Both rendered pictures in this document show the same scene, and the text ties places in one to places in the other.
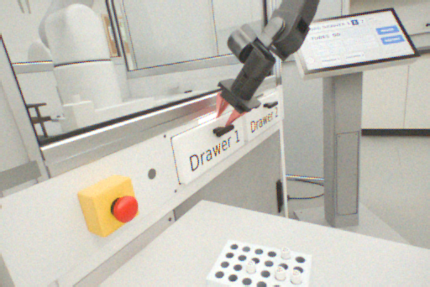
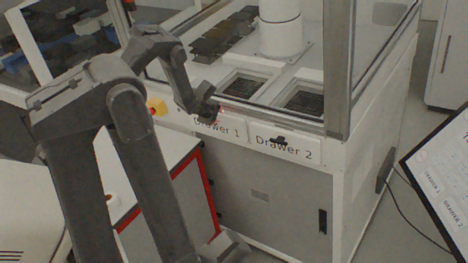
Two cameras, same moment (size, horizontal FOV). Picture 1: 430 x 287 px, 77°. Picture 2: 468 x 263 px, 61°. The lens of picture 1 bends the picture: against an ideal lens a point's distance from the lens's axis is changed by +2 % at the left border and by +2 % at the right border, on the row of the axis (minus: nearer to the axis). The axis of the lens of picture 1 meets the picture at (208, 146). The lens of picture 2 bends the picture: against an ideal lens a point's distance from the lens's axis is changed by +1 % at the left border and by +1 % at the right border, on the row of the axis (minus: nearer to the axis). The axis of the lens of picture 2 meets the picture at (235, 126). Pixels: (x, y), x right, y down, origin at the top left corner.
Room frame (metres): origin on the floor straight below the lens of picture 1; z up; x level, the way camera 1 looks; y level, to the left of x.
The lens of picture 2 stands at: (0.79, -1.34, 1.83)
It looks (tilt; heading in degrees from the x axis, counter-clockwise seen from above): 37 degrees down; 93
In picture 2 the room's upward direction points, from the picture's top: 10 degrees counter-clockwise
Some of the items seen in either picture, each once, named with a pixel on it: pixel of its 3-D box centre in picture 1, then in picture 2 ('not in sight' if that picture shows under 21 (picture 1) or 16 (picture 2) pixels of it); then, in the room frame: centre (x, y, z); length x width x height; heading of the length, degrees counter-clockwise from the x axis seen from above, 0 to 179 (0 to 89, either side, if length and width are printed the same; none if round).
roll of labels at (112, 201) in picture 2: not in sight; (109, 201); (0.23, -0.29, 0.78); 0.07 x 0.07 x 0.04
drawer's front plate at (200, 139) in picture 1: (214, 142); (216, 122); (0.66, -0.02, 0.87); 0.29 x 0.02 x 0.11; 143
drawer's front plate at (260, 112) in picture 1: (262, 114); (284, 142); (0.91, -0.20, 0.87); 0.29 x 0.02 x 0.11; 143
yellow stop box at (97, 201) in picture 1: (111, 204); (156, 107); (0.38, 0.17, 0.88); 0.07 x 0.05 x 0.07; 143
